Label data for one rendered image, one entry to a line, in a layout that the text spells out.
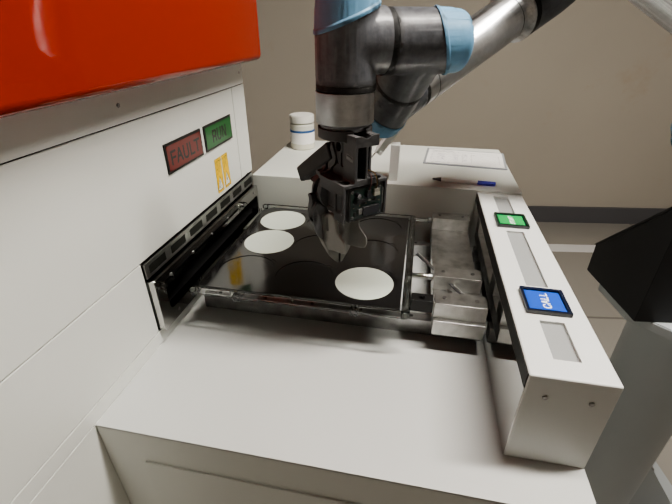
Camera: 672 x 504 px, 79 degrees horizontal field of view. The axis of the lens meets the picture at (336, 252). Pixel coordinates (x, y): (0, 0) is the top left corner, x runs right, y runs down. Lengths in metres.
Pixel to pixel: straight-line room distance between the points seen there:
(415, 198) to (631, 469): 0.80
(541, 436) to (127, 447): 0.54
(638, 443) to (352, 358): 0.73
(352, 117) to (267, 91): 2.40
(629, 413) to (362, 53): 0.94
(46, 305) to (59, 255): 0.06
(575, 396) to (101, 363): 0.59
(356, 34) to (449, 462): 0.51
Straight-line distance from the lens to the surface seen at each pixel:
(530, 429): 0.57
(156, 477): 0.71
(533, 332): 0.56
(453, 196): 0.97
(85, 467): 0.69
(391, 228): 0.89
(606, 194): 3.50
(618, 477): 1.29
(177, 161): 0.74
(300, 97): 2.87
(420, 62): 0.55
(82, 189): 0.58
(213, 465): 0.63
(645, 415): 1.14
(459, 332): 0.68
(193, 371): 0.69
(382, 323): 0.72
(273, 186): 1.02
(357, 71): 0.51
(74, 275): 0.58
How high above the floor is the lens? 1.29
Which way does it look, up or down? 30 degrees down
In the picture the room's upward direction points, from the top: straight up
